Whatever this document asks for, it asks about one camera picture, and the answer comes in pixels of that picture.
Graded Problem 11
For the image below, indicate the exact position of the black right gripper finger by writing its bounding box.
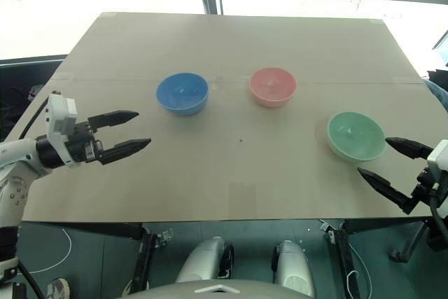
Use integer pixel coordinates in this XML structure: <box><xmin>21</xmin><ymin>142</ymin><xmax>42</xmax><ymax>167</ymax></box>
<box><xmin>384</xmin><ymin>135</ymin><xmax>435</xmax><ymax>161</ymax></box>
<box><xmin>357</xmin><ymin>167</ymin><xmax>418</xmax><ymax>216</ymax></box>

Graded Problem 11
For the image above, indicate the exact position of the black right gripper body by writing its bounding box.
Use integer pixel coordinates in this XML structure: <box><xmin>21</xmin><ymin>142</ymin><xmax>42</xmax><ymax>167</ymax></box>
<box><xmin>410</xmin><ymin>167</ymin><xmax>440</xmax><ymax>207</ymax></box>

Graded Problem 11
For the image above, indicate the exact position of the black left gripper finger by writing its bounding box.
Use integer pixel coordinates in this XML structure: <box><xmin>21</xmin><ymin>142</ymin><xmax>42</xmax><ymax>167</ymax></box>
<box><xmin>98</xmin><ymin>137</ymin><xmax>153</xmax><ymax>167</ymax></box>
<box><xmin>87</xmin><ymin>109</ymin><xmax>141</xmax><ymax>130</ymax></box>

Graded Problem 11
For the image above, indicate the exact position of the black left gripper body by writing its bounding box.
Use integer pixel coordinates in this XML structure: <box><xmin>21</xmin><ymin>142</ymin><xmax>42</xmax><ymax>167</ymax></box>
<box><xmin>64</xmin><ymin>119</ymin><xmax>106</xmax><ymax>166</ymax></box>

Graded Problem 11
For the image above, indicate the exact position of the green bowl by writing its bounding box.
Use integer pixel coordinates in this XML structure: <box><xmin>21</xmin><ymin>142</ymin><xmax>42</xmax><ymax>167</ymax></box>
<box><xmin>326</xmin><ymin>111</ymin><xmax>388</xmax><ymax>163</ymax></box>

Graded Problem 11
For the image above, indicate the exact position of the black table leg foot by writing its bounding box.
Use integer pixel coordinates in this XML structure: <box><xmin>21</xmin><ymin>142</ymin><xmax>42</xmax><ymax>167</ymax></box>
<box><xmin>388</xmin><ymin>222</ymin><xmax>433</xmax><ymax>263</ymax></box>

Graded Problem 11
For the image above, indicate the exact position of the blue clothed bystander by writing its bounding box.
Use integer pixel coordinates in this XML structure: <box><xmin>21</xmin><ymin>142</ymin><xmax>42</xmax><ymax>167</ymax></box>
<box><xmin>421</xmin><ymin>67</ymin><xmax>448</xmax><ymax>112</ymax></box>

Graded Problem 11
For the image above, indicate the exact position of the blue bowl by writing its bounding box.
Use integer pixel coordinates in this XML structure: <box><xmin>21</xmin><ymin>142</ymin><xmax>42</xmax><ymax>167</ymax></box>
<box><xmin>155</xmin><ymin>71</ymin><xmax>211</xmax><ymax>117</ymax></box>

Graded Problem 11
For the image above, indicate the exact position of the dark background equipment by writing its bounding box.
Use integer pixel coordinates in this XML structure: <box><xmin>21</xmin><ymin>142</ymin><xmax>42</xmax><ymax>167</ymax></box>
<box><xmin>0</xmin><ymin>54</ymin><xmax>68</xmax><ymax>143</ymax></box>

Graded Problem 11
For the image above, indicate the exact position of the black folding table leg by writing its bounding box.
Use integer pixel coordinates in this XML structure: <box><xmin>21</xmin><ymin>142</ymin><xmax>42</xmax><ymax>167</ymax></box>
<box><xmin>20</xmin><ymin>221</ymin><xmax>176</xmax><ymax>295</ymax></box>
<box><xmin>317</xmin><ymin>220</ymin><xmax>432</xmax><ymax>299</ymax></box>

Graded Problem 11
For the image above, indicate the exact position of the silver robot right leg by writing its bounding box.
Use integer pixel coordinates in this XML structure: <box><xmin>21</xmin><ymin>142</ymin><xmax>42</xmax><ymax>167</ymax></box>
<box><xmin>271</xmin><ymin>239</ymin><xmax>316</xmax><ymax>297</ymax></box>

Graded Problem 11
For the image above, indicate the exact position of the silver robot leg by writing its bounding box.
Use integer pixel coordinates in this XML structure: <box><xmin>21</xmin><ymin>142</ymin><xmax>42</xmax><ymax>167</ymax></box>
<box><xmin>174</xmin><ymin>237</ymin><xmax>235</xmax><ymax>284</ymax></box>
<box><xmin>271</xmin><ymin>239</ymin><xmax>316</xmax><ymax>297</ymax></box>

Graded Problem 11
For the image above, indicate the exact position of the silver robot left leg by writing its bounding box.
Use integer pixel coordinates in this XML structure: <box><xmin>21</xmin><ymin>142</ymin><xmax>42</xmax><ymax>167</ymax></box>
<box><xmin>174</xmin><ymin>237</ymin><xmax>235</xmax><ymax>284</ymax></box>

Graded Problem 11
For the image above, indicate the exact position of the red bowl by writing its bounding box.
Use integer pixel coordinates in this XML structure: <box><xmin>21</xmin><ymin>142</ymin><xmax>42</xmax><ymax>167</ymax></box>
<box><xmin>248</xmin><ymin>67</ymin><xmax>298</xmax><ymax>109</ymax></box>

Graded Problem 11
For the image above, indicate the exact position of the grey sneaker shoe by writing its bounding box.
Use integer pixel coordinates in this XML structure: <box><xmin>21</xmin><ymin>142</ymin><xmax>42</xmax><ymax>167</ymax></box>
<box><xmin>44</xmin><ymin>277</ymin><xmax>71</xmax><ymax>299</ymax></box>

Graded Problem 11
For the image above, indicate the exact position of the silver robot torso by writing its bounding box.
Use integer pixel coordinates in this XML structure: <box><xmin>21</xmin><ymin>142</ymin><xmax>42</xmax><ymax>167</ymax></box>
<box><xmin>118</xmin><ymin>277</ymin><xmax>316</xmax><ymax>299</ymax></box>

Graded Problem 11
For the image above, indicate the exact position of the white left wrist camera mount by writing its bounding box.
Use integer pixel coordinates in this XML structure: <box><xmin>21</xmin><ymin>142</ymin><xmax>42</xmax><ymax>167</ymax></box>
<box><xmin>44</xmin><ymin>92</ymin><xmax>80</xmax><ymax>169</ymax></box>

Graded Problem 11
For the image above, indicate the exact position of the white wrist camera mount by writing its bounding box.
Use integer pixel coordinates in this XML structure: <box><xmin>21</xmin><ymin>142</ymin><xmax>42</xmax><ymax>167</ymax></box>
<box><xmin>44</xmin><ymin>92</ymin><xmax>80</xmax><ymax>169</ymax></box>
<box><xmin>426</xmin><ymin>139</ymin><xmax>448</xmax><ymax>221</ymax></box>

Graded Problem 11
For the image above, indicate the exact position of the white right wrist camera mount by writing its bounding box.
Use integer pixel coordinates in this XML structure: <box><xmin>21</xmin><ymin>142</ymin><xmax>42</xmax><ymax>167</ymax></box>
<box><xmin>426</xmin><ymin>139</ymin><xmax>448</xmax><ymax>221</ymax></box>

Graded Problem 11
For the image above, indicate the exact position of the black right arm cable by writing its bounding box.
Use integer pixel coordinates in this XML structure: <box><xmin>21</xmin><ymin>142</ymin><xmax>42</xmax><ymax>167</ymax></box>
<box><xmin>426</xmin><ymin>186</ymin><xmax>448</xmax><ymax>252</ymax></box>

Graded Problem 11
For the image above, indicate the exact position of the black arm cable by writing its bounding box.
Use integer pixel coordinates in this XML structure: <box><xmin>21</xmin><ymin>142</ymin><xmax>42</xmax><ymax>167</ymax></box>
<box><xmin>426</xmin><ymin>186</ymin><xmax>448</xmax><ymax>252</ymax></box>
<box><xmin>17</xmin><ymin>95</ymin><xmax>50</xmax><ymax>139</ymax></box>

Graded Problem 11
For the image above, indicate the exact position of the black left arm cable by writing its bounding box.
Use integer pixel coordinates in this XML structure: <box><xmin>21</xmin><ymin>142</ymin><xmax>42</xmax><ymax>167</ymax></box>
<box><xmin>17</xmin><ymin>95</ymin><xmax>50</xmax><ymax>139</ymax></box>

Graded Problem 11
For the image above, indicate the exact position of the white floor cable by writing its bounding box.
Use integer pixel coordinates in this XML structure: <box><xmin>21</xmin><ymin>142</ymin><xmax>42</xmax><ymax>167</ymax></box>
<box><xmin>30</xmin><ymin>226</ymin><xmax>73</xmax><ymax>274</ymax></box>
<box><xmin>345</xmin><ymin>241</ymin><xmax>372</xmax><ymax>299</ymax></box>

